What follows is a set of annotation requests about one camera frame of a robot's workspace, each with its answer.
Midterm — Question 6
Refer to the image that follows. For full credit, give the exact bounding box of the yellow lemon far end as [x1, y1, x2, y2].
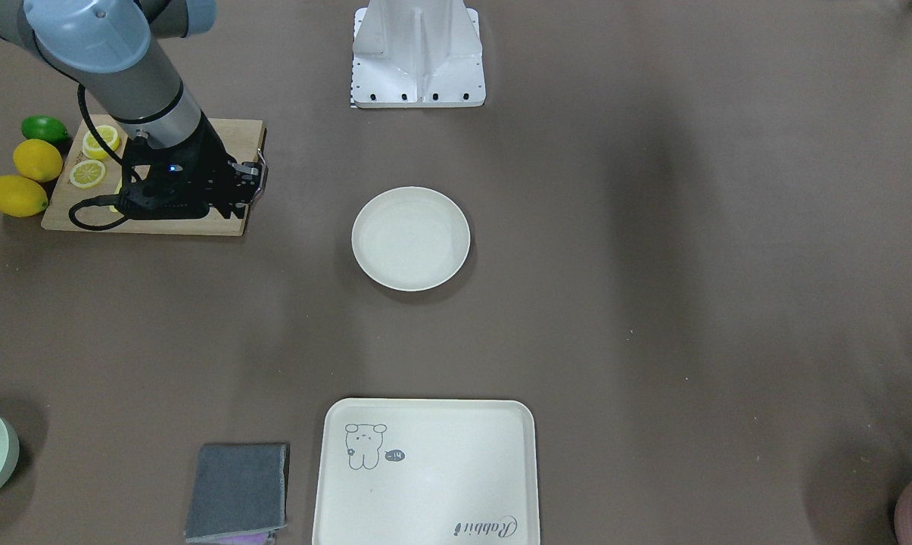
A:
[0, 175, 48, 217]

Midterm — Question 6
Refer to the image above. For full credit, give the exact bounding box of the beige round plate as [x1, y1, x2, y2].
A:
[350, 186, 471, 292]

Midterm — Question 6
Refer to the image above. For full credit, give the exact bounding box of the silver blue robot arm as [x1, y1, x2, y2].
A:
[0, 1, 266, 231]

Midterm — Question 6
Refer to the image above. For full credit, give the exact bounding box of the grey folded cloth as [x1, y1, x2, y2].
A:
[185, 443, 288, 544]

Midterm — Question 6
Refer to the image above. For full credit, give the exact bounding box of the lemon slice flat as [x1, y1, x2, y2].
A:
[68, 159, 107, 189]

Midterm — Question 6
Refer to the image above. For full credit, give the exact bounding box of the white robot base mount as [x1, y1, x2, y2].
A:
[350, 1, 487, 108]

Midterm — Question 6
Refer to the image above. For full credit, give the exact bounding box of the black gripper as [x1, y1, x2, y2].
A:
[114, 117, 264, 220]

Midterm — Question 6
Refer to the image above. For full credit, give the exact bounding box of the yellow plastic knife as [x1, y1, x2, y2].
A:
[109, 180, 123, 214]

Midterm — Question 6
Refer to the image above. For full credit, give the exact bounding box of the yellow lemon near lime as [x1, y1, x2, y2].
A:
[12, 139, 64, 183]

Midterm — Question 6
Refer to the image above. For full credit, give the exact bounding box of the green lime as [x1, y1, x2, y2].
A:
[20, 115, 70, 145]

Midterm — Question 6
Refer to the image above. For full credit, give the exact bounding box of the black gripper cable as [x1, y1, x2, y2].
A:
[67, 83, 142, 232]

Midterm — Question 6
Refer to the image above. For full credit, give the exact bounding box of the lemon half slice thick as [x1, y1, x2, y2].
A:
[82, 124, 121, 160]

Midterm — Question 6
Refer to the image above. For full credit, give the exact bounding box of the cream rabbit tray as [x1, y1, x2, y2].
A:
[313, 399, 541, 544]

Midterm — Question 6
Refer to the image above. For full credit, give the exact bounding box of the bamboo cutting board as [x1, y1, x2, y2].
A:
[41, 118, 266, 237]

